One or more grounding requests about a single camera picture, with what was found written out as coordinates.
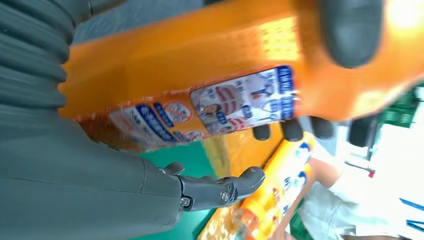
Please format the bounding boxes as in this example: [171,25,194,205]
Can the person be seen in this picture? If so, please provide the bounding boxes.
[274,157,424,240]

